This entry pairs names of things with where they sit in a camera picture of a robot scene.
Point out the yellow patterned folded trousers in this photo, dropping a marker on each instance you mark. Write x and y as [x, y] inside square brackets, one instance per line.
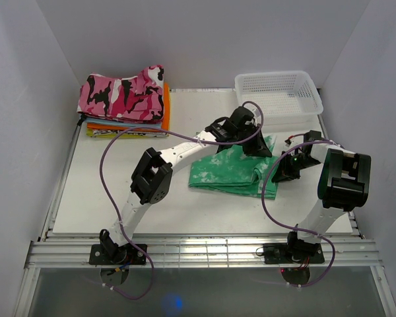
[109, 134]

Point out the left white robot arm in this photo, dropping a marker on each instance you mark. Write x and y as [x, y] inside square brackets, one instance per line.
[151, 178]

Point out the aluminium frame rail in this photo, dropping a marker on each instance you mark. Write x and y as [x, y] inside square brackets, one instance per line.
[198, 251]

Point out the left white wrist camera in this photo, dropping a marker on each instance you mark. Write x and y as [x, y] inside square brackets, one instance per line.
[257, 116]

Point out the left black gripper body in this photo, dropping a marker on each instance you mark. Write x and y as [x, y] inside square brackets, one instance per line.
[249, 131]

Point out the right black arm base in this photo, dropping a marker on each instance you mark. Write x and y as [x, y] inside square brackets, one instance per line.
[278, 253]

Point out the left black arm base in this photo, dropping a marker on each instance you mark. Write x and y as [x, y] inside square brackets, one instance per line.
[125, 255]

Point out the green tie-dye trousers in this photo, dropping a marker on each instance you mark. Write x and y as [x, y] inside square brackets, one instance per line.
[232, 172]

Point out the white plastic basket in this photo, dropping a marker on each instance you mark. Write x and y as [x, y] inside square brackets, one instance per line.
[285, 97]

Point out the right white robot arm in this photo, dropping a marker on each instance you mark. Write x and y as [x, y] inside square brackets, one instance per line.
[343, 185]

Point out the orange folded trousers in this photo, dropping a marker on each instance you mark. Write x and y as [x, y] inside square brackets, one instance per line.
[165, 120]

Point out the light blue folded trousers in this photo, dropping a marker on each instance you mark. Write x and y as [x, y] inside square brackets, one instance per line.
[123, 124]

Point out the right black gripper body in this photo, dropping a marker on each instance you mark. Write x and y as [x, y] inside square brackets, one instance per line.
[300, 162]

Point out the pink camouflage folded trousers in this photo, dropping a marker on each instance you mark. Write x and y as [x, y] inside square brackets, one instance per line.
[138, 99]

